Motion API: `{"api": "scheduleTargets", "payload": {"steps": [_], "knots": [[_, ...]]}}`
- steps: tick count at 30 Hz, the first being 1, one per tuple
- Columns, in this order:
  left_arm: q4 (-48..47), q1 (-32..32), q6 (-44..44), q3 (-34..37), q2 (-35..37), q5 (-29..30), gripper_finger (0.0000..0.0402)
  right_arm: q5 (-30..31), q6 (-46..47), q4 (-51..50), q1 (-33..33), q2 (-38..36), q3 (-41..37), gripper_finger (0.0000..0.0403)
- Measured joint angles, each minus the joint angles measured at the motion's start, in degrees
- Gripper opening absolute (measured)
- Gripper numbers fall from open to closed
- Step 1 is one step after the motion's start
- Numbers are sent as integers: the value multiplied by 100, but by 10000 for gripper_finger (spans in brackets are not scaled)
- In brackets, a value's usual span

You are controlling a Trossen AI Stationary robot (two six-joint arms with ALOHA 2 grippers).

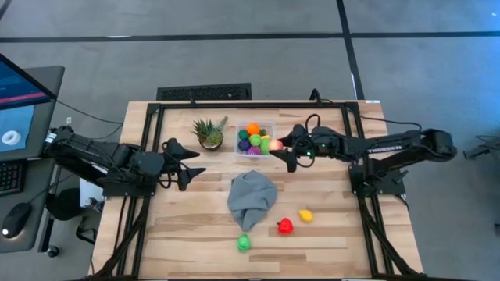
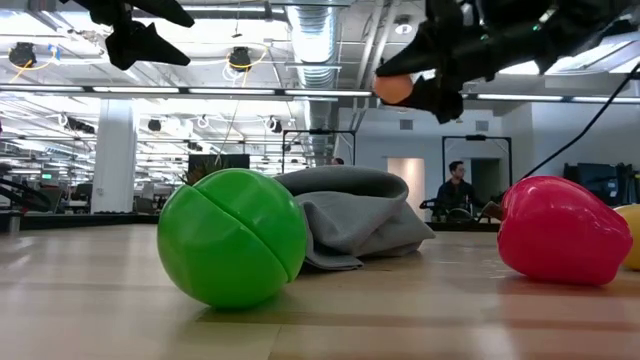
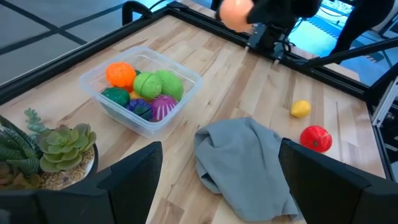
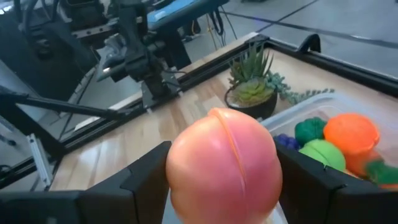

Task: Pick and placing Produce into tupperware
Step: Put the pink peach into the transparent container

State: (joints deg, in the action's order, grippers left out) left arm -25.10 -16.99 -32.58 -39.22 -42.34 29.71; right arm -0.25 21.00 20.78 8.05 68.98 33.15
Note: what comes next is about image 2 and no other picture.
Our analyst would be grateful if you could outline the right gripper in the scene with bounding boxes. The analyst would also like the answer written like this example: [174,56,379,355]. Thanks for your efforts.
[374,0,561,125]

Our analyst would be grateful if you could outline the black frame stand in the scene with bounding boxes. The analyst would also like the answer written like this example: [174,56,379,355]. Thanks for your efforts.
[281,128,358,169]
[441,134,514,201]

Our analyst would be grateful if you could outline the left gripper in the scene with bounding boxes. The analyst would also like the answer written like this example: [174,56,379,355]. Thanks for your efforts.
[58,0,196,72]

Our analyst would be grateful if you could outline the green two-part toy fruit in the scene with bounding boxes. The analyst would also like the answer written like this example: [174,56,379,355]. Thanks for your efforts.
[156,167,308,309]

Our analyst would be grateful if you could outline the white pillar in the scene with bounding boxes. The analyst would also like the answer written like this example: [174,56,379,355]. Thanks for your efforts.
[90,98,140,215]

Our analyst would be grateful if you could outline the black beam with light strips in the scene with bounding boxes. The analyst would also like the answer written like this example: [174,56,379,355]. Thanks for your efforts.
[0,84,640,105]

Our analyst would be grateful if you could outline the black screen panel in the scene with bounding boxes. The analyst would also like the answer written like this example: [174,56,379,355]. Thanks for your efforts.
[187,153,251,184]

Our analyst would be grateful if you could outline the dark background monitors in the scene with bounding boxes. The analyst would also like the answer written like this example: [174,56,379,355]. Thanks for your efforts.
[563,162,640,207]

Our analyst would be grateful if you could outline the yellow toy lemon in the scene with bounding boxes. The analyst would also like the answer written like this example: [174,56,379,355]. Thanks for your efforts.
[613,203,640,272]

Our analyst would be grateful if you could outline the peach toy fruit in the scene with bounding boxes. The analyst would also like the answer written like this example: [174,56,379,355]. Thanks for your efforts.
[373,73,415,105]

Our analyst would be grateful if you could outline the potted succulent plant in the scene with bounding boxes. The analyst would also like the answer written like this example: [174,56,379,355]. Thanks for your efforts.
[178,158,226,186]

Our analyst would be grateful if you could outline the silver ceiling air duct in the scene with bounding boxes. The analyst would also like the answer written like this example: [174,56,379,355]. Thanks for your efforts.
[284,3,342,166]

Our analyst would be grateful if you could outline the red toy bell pepper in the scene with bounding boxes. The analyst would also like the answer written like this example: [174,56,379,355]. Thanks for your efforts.
[482,174,635,287]

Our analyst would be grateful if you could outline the black ceiling device yellow cable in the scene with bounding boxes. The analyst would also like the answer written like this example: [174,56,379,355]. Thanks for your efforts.
[7,41,56,84]
[227,42,271,74]

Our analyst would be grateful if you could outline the grey cloth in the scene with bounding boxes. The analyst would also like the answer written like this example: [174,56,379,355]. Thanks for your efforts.
[272,164,436,272]

